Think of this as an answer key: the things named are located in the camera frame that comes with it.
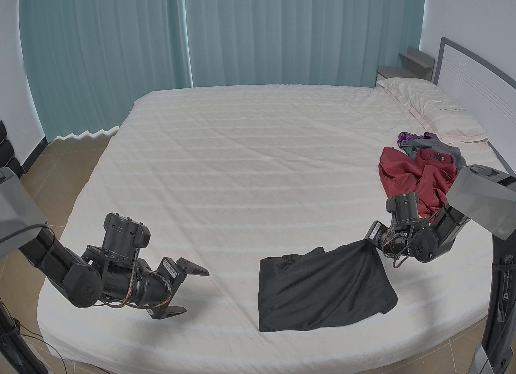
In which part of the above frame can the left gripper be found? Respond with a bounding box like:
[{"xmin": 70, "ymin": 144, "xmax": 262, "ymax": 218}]
[{"xmin": 101, "ymin": 257, "xmax": 210, "ymax": 320}]

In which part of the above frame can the dark red garment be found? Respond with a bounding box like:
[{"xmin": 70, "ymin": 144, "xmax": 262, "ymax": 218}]
[{"xmin": 378, "ymin": 147, "xmax": 460, "ymax": 218}]

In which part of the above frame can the black T-shirt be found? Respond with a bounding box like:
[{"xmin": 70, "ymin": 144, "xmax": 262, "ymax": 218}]
[{"xmin": 258, "ymin": 240, "xmax": 399, "ymax": 333}]

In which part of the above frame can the grey garment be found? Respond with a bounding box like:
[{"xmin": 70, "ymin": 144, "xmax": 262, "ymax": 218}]
[{"xmin": 401, "ymin": 138, "xmax": 467, "ymax": 171}]

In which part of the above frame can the cream pillow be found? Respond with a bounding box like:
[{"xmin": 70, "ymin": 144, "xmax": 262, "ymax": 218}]
[{"xmin": 375, "ymin": 77, "xmax": 488, "ymax": 142}]

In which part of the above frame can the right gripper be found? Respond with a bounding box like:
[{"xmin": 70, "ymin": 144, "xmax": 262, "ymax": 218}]
[{"xmin": 365, "ymin": 221, "xmax": 398, "ymax": 251}]

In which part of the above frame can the black cable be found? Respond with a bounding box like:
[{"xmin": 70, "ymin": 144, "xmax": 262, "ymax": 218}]
[{"xmin": 14, "ymin": 318, "xmax": 77, "ymax": 374}]

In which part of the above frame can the purple garment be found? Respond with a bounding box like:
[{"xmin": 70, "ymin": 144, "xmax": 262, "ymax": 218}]
[{"xmin": 397, "ymin": 131, "xmax": 438, "ymax": 149}]

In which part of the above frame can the grey bedside table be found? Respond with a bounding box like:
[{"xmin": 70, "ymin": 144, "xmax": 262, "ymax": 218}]
[{"xmin": 378, "ymin": 46, "xmax": 435, "ymax": 81}]

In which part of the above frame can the bed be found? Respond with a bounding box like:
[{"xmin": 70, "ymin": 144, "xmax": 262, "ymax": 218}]
[{"xmin": 36, "ymin": 37, "xmax": 516, "ymax": 374}]

